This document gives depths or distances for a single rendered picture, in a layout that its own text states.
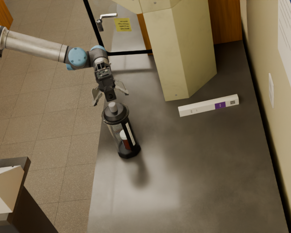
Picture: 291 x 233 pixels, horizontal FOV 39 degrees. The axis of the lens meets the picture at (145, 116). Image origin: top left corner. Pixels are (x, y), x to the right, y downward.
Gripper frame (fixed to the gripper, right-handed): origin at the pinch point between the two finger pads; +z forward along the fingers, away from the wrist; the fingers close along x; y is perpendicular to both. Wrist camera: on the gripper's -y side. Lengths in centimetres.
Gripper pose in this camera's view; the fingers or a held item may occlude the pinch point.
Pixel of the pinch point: (111, 101)
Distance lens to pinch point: 170.3
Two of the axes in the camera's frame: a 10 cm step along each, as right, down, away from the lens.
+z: 2.3, 6.6, -7.2
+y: -2.2, -6.8, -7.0
